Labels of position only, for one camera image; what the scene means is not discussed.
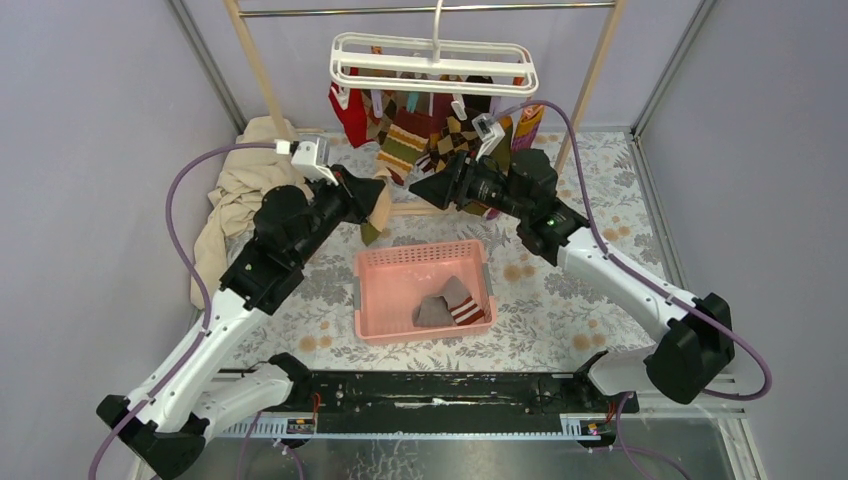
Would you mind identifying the grey maroon striped sock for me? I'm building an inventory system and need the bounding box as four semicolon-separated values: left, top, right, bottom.
438;276;485;326

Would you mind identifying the green orange sock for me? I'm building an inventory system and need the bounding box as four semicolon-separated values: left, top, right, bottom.
460;115;515;220

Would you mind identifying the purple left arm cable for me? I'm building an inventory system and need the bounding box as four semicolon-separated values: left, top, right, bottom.
87;141;293;480

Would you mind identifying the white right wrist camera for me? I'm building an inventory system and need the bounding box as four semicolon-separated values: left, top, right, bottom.
472;114;505;160

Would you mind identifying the wooden clothes rack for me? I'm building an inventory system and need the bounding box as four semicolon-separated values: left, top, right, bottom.
222;0;628;257

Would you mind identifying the red sock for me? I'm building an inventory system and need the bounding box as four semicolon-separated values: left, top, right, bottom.
328;82;368;148

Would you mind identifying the pink plastic basket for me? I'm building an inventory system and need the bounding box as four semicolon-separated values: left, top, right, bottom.
353;240;497;345

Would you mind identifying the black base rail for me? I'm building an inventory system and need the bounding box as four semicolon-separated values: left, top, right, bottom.
239;353;641;439

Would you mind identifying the orange beige argyle sock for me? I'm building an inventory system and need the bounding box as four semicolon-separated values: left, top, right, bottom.
362;90;398;145

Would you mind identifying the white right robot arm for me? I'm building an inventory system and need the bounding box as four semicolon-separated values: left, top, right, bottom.
409;149;735;412

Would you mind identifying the floral patterned mat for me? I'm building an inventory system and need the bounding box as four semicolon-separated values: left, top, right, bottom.
224;131;664;372

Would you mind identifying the striped beige maroon sock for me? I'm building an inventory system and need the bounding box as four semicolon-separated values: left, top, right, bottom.
360;108;433;246

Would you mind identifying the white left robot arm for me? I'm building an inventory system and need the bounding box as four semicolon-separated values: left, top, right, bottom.
97;165;386;479

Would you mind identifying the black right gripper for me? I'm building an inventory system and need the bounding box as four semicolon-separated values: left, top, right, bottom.
408;148;529;221

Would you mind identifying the beige crumpled cloth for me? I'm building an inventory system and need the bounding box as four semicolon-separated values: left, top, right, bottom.
193;116;313;293

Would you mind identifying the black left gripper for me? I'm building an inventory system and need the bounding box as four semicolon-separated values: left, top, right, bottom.
291;165;386;267

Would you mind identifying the white clip sock hanger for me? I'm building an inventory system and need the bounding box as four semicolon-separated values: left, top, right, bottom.
329;2;540;98

